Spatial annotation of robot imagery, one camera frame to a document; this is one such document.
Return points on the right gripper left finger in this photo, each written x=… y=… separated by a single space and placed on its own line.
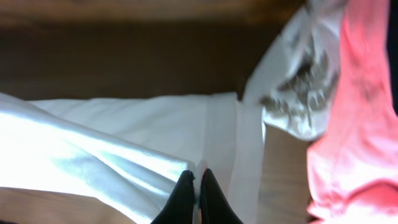
x=179 y=207

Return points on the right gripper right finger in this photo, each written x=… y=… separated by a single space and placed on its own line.
x=214 y=206

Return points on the black t-shirt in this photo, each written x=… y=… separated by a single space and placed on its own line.
x=392 y=50

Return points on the white leaf-print garment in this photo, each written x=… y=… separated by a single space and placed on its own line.
x=296 y=79

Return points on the white t-shirt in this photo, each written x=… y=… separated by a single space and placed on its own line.
x=129 y=153

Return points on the coral pink garment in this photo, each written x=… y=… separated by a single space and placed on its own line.
x=352 y=169

